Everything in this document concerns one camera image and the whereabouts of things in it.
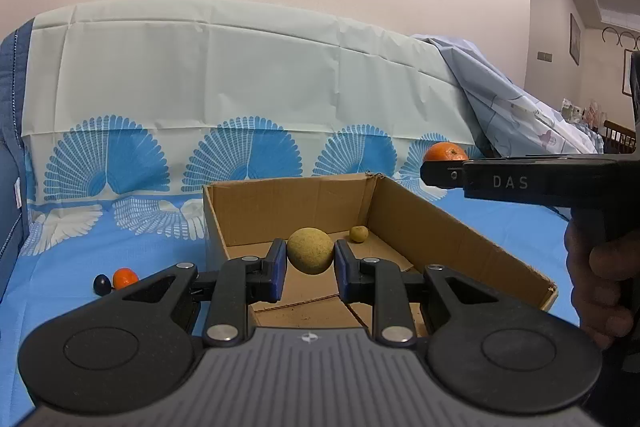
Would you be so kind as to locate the cardboard box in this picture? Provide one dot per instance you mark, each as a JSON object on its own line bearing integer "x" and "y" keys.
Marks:
{"x": 450, "y": 242}

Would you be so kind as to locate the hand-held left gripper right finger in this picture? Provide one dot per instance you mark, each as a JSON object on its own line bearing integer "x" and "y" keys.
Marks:
{"x": 344, "y": 271}

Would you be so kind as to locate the cluttered tabletop items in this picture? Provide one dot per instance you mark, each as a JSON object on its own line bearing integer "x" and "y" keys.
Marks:
{"x": 582, "y": 112}

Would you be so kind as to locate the large tan round fruit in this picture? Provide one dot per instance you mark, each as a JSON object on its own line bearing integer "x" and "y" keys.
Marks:
{"x": 310, "y": 251}

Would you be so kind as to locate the blue fan-patterned sheet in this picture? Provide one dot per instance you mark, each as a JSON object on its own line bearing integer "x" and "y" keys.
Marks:
{"x": 150, "y": 82}

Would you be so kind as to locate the narrow framed wall picture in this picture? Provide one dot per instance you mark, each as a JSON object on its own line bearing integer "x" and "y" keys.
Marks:
{"x": 575, "y": 39}

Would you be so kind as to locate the small tan round fruit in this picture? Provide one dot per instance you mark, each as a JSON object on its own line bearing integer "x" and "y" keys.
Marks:
{"x": 358, "y": 234}

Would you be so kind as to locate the pale blue printed blanket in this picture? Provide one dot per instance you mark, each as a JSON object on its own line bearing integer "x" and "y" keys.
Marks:
{"x": 500, "y": 107}

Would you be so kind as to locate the curved metal wall decor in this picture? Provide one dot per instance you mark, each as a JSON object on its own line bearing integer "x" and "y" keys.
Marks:
{"x": 622, "y": 34}

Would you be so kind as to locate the small framed wall picture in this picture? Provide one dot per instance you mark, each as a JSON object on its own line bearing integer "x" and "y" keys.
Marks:
{"x": 626, "y": 72}

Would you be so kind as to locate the wall switch plate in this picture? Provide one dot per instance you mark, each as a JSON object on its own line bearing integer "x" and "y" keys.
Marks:
{"x": 545, "y": 55}

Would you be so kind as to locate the small orange tangerine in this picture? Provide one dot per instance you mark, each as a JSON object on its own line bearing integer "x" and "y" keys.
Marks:
{"x": 125, "y": 278}

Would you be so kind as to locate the wooden chair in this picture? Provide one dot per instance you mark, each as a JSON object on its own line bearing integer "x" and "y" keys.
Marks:
{"x": 617, "y": 134}

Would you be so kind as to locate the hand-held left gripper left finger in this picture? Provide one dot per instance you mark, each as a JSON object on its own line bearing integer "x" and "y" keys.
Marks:
{"x": 276, "y": 269}

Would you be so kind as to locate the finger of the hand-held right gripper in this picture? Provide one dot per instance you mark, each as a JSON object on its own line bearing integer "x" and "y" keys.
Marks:
{"x": 442, "y": 173}

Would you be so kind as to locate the large orange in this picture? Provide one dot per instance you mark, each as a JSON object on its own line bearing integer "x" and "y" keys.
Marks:
{"x": 446, "y": 151}

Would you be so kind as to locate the dark purple plum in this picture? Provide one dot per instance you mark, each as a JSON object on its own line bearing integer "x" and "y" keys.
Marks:
{"x": 101, "y": 285}

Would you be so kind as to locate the person's right hand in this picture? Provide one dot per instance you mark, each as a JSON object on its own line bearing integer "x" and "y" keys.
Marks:
{"x": 592, "y": 287}

